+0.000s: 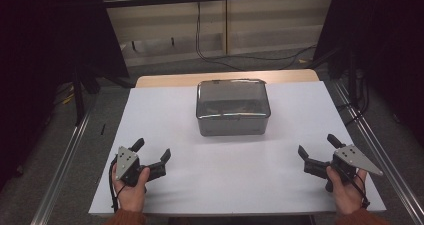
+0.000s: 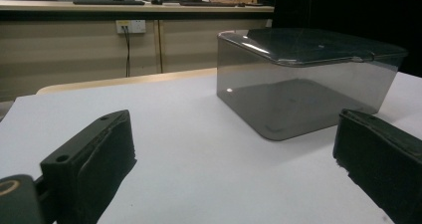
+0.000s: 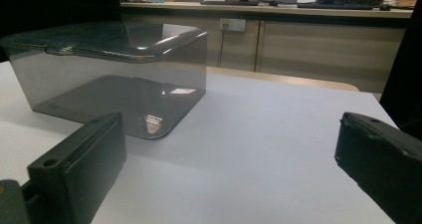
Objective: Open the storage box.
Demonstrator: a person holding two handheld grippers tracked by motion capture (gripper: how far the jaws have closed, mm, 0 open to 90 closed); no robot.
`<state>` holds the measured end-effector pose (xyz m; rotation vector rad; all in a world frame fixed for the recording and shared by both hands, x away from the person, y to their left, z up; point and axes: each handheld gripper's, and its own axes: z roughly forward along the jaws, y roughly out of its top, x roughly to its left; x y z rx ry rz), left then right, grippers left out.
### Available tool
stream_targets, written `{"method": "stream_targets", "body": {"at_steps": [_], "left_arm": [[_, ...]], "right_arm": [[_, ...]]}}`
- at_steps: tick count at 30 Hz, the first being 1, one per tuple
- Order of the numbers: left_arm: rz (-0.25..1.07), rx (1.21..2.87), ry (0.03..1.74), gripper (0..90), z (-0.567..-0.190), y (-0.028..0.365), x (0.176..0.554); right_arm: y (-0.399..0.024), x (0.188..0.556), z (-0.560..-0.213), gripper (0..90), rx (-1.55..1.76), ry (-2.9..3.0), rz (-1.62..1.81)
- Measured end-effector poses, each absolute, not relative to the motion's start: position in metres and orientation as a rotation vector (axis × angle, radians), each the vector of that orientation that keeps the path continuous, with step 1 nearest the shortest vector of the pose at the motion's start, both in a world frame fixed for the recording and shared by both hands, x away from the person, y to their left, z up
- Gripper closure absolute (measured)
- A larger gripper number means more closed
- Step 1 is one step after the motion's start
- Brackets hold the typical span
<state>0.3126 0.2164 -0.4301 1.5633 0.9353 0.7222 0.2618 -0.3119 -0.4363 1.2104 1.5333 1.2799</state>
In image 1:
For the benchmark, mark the white table mat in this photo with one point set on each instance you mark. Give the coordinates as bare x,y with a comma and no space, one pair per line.
233,171

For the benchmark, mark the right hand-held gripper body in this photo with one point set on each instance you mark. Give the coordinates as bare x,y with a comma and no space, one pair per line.
346,161

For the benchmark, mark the person's left hand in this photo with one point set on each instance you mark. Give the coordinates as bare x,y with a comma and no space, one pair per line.
131,198

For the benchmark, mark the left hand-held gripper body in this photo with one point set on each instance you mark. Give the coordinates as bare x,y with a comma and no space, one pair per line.
128,168

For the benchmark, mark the black curtain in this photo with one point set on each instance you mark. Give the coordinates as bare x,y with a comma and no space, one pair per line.
50,51
383,45

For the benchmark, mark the clear grey plastic lidded box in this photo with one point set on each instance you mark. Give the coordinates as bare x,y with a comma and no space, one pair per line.
233,111

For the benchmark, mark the person's right hand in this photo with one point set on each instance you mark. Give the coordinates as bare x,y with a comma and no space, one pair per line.
348,195

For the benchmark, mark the metal floor rail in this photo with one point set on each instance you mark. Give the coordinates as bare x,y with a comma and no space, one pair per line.
63,165
383,151

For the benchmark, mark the wooden desk with panels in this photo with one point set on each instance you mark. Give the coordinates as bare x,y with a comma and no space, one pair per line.
266,21

